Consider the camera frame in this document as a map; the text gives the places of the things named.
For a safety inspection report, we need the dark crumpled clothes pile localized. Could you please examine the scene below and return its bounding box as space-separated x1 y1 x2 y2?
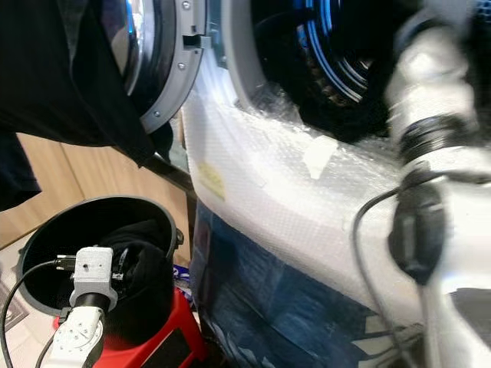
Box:
115 220 173 315

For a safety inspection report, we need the grey washing machine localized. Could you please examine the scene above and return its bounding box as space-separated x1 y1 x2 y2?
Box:
180 0 491 368

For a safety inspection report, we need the black round plastic bucket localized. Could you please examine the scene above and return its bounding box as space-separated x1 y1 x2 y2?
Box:
18 195 179 346

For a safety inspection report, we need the red plastic stool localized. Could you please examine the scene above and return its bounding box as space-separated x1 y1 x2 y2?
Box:
104 290 208 368

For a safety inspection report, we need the wooden cabinet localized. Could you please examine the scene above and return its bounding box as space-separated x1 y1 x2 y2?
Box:
0 132 189 250

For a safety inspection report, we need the yellow sticker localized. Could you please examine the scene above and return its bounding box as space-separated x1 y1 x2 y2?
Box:
197 159 226 202

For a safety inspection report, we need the blue plastic washer wrap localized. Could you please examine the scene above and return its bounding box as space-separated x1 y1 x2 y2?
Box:
188 201 430 368

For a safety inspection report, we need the white bubble wrap sheet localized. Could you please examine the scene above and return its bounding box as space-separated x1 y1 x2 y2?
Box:
183 54 430 330

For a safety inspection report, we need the round grey washer door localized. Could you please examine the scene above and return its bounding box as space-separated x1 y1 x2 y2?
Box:
115 0 208 135

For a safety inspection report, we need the hanging black shirt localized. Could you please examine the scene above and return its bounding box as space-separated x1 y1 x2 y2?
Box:
0 0 173 212

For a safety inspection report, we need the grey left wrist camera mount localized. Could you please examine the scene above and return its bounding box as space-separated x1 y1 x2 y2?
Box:
71 246 118 311

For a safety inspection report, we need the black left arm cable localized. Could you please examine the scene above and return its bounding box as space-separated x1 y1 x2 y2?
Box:
0 256 79 368

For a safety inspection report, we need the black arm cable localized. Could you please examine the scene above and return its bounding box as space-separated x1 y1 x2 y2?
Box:
351 188 424 368
0 256 79 368

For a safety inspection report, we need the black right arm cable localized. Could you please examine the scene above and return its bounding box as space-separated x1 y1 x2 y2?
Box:
351 188 424 368

